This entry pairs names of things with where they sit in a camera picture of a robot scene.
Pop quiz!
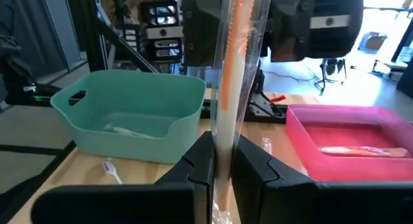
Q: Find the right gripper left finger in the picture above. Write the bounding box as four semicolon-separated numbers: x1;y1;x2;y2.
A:
154;130;216;224

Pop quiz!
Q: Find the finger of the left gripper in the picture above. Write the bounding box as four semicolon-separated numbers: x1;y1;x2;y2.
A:
267;0;313;63
182;0;224;67

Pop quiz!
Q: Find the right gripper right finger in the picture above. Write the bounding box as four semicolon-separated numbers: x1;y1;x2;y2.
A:
231;135;319;224

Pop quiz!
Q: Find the blue white packaged toothbrush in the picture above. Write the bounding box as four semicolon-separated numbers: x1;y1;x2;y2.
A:
319;145;412;159

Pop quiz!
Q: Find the black floor fan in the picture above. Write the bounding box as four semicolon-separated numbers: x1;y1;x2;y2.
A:
314;57;348;95

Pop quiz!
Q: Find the cardboard box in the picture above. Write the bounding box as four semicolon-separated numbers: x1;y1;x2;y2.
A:
358;32;388;52

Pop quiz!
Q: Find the pink plastic bin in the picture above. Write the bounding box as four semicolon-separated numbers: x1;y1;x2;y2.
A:
285;103;413;183

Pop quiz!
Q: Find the green plastic bin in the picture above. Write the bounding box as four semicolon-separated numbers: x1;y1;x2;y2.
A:
50;70;207;165

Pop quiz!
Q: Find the black computer tower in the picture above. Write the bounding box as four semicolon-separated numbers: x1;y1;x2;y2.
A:
396;59;413;99

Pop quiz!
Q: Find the purple white packaged toothbrush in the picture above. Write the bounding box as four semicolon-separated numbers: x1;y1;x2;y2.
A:
101;160;124;185

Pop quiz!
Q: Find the black frame post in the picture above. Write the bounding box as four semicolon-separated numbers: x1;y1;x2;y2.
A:
66;0;109;72

